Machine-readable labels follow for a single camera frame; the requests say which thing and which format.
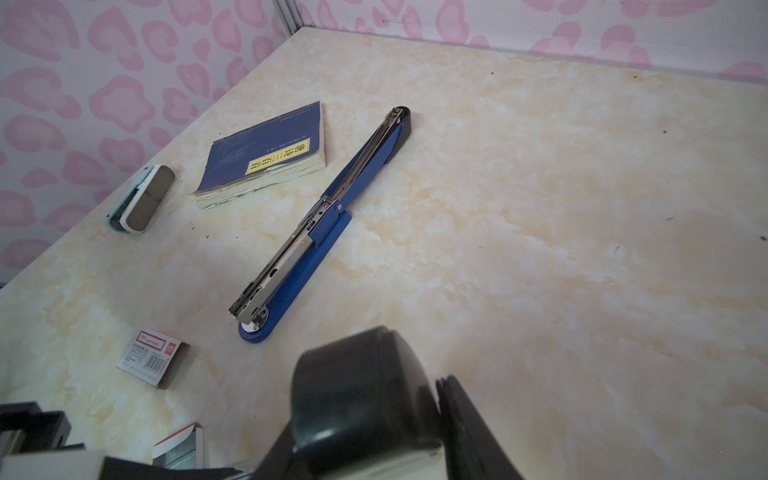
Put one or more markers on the small white clip object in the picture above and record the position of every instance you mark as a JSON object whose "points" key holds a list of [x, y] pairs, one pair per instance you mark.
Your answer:
{"points": [[139, 204]]}

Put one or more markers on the dark blue booklet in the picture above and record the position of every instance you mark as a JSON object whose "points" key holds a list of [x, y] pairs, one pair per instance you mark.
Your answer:
{"points": [[272, 152]]}

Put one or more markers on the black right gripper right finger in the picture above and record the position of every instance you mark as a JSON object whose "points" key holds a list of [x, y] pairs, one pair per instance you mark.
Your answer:
{"points": [[471, 449]]}

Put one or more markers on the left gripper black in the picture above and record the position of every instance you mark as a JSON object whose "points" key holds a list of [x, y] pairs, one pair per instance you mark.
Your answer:
{"points": [[26, 428]]}

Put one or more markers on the red white staple box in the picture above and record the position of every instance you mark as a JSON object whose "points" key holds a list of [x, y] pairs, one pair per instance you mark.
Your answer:
{"points": [[153, 357]]}

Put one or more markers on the staple tray with staples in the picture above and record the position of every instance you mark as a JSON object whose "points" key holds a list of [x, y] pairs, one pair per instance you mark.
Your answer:
{"points": [[183, 450]]}

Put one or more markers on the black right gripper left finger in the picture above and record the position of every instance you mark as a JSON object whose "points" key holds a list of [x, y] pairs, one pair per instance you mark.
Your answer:
{"points": [[278, 462]]}

